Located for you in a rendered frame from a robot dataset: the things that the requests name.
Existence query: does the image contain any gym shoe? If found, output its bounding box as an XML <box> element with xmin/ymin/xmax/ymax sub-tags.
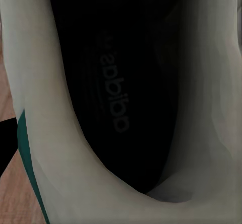
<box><xmin>0</xmin><ymin>0</ymin><xmax>242</xmax><ymax>224</ymax></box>

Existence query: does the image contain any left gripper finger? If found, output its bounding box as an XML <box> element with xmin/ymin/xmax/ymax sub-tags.
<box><xmin>0</xmin><ymin>117</ymin><xmax>18</xmax><ymax>176</ymax></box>

